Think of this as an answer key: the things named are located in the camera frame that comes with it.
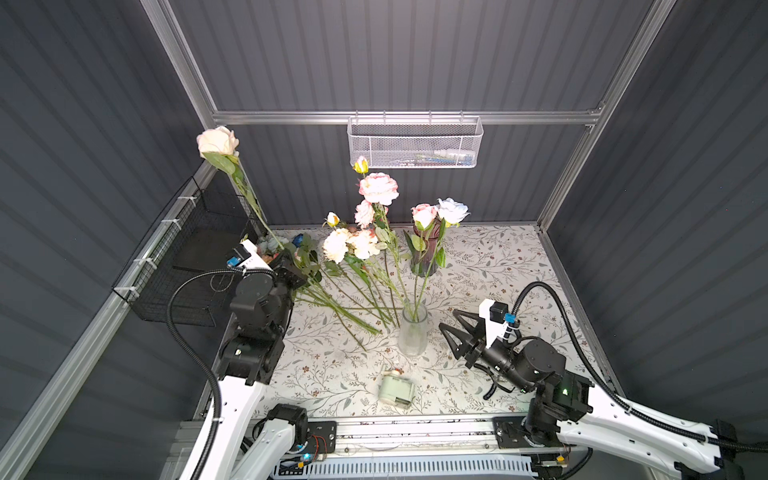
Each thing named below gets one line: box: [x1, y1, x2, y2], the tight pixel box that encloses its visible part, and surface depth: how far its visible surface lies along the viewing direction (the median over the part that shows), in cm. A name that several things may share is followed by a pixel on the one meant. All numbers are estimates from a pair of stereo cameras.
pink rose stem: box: [403, 203, 438, 313], surface depth 67 cm
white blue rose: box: [415, 197, 470, 316], surface depth 65 cm
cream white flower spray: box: [322, 212, 383, 333], surface depth 66 cm
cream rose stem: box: [196, 126, 285, 251], surface depth 59 cm
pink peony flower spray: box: [355, 172, 414, 321], surface depth 60 cm
